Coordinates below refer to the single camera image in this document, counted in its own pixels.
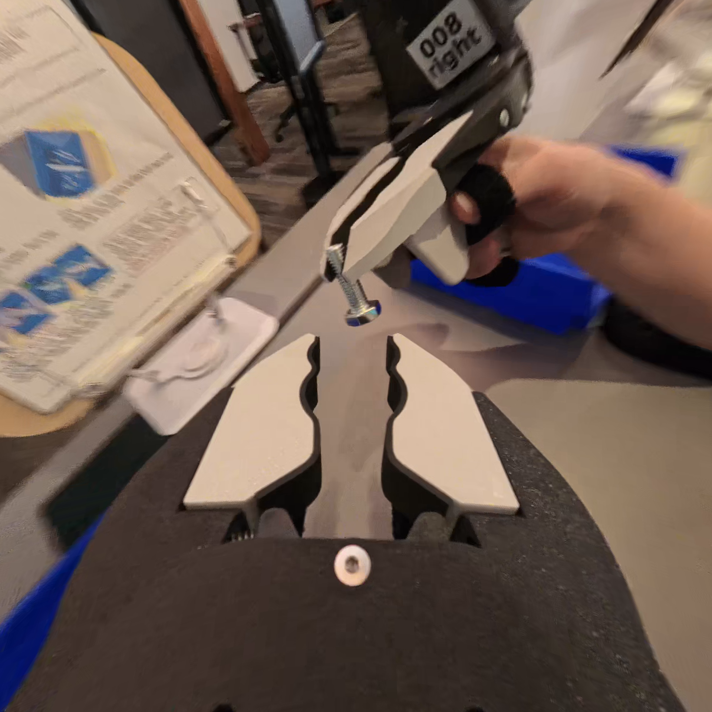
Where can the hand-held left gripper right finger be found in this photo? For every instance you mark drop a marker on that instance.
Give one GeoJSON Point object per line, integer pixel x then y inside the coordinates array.
{"type": "Point", "coordinates": [445, 439]}

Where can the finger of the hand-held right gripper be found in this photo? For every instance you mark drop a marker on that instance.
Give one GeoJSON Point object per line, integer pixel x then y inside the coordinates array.
{"type": "Point", "coordinates": [350, 208]}
{"type": "Point", "coordinates": [400, 200]}

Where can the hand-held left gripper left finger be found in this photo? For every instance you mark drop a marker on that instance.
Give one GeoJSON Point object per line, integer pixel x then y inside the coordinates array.
{"type": "Point", "coordinates": [261, 434]}

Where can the steel hex bolt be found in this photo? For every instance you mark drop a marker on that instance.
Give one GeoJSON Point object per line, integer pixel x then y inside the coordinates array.
{"type": "Point", "coordinates": [356, 295]}

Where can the blue plastic bin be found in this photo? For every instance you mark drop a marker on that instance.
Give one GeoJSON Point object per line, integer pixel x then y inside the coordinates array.
{"type": "Point", "coordinates": [28, 628]}
{"type": "Point", "coordinates": [528, 295]}

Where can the person's right forearm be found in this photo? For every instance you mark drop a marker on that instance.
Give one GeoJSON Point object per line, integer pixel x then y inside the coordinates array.
{"type": "Point", "coordinates": [656, 261]}

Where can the person's right hand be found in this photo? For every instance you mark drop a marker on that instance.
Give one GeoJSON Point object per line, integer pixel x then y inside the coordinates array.
{"type": "Point", "coordinates": [556, 189]}

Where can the black easel display stand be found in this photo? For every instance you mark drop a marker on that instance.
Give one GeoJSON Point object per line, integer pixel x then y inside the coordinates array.
{"type": "Point", "coordinates": [303, 100]}

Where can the wooden document board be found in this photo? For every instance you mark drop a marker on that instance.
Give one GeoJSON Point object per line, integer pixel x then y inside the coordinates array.
{"type": "Point", "coordinates": [211, 167]}

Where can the black quilted cushion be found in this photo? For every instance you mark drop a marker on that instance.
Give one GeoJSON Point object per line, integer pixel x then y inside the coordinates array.
{"type": "Point", "coordinates": [656, 350]}

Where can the printed instruction sheet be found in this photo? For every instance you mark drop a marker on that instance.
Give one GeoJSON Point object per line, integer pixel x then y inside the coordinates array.
{"type": "Point", "coordinates": [111, 194]}

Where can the wooden post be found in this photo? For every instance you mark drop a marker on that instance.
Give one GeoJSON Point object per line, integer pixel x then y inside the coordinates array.
{"type": "Point", "coordinates": [233, 105]}

